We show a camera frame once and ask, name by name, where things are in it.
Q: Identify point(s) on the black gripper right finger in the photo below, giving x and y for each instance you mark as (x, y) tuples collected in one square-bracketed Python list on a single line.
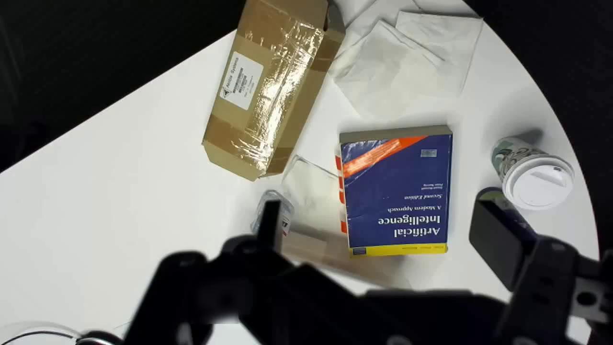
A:
[(504, 241)]

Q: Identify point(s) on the clear plastic package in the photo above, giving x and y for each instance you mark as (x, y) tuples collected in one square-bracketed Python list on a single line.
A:
[(313, 192)]

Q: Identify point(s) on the blue artificial intelligence book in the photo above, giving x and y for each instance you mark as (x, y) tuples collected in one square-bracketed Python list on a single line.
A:
[(399, 192)]

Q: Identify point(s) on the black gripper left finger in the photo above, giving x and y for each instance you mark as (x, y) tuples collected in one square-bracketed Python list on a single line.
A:
[(192, 287)]

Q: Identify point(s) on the white lidded jar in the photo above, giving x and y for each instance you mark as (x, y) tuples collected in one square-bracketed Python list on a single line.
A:
[(537, 182)]

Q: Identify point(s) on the brown taped cardboard box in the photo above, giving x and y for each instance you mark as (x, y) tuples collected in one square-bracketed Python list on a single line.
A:
[(269, 88)]

